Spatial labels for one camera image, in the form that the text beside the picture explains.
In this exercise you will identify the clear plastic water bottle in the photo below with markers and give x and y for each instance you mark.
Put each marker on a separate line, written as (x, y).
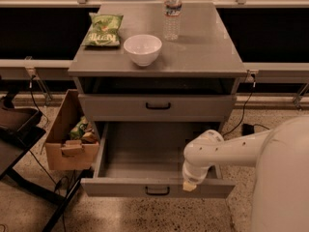
(172, 19)

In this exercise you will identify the green chip bag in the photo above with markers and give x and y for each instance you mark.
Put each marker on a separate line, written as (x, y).
(104, 30)

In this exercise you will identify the grey top drawer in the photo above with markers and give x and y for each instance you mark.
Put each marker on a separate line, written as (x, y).
(157, 108)

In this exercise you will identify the grey drawer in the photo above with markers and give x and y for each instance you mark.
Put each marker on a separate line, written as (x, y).
(141, 159)
(157, 108)

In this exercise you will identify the cardboard box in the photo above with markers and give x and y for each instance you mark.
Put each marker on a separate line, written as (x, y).
(62, 152)

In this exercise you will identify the metal railing frame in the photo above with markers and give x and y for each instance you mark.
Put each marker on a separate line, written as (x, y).
(38, 66)

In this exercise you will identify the black power adapter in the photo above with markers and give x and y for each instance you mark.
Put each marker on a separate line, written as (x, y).
(247, 129)

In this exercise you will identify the white ceramic bowl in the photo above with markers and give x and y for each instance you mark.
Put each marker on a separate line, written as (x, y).
(143, 49)

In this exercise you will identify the grey drawer cabinet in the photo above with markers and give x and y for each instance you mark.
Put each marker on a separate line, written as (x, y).
(202, 61)

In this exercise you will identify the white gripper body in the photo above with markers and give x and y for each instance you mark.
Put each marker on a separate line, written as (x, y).
(192, 175)

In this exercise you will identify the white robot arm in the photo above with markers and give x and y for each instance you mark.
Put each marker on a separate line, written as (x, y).
(281, 158)

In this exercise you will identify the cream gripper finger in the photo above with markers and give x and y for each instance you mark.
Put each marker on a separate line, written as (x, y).
(188, 187)

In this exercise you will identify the green snack bag in box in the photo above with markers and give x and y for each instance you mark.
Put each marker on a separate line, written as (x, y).
(79, 129)

